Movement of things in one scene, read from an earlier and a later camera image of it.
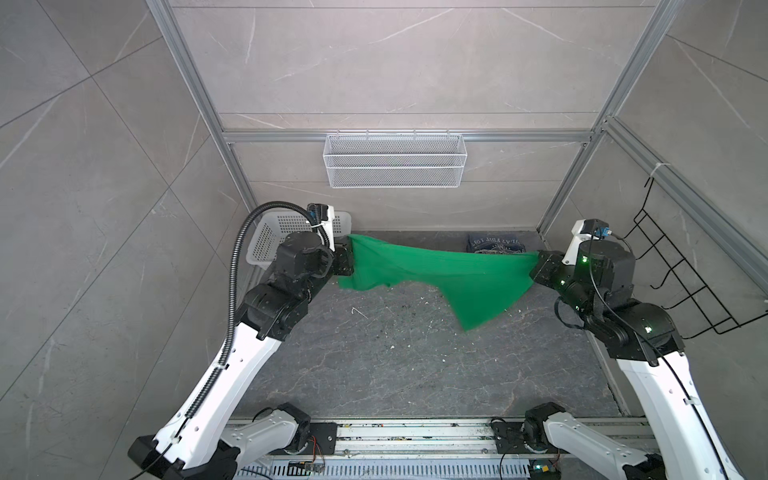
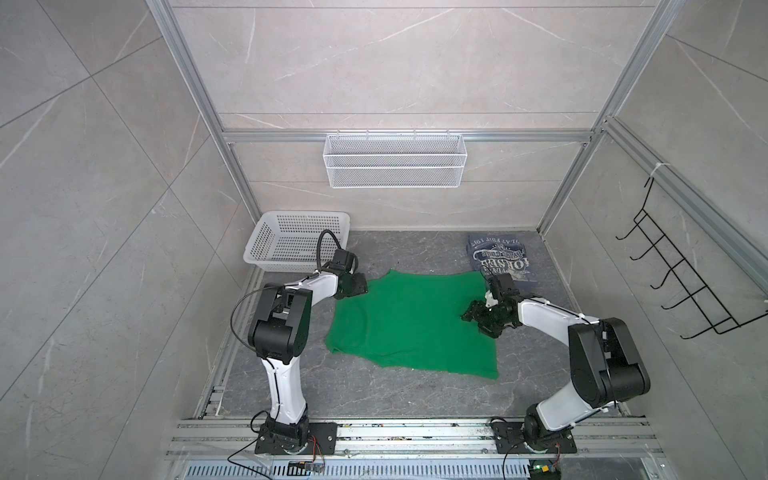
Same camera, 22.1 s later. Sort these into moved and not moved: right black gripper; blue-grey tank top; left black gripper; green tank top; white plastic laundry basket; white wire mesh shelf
Moved: green tank top; right black gripper; left black gripper
Not moved: white wire mesh shelf; white plastic laundry basket; blue-grey tank top
